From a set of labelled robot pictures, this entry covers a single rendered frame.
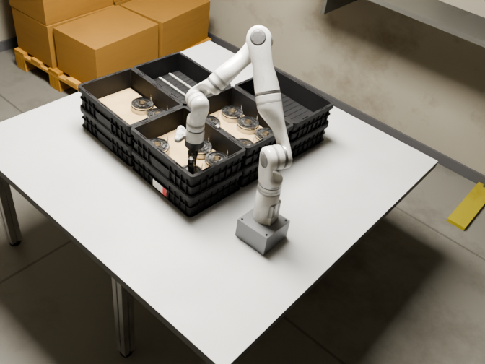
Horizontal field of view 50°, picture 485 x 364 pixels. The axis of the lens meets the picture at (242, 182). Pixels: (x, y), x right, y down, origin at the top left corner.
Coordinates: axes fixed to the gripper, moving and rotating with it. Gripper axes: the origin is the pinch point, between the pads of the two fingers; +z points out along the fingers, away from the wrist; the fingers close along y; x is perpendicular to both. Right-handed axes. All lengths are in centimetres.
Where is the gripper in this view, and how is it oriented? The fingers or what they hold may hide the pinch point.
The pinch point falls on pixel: (192, 166)
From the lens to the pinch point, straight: 214.2
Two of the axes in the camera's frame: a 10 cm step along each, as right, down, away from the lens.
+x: -9.9, -1.5, -0.1
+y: 1.0, -6.5, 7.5
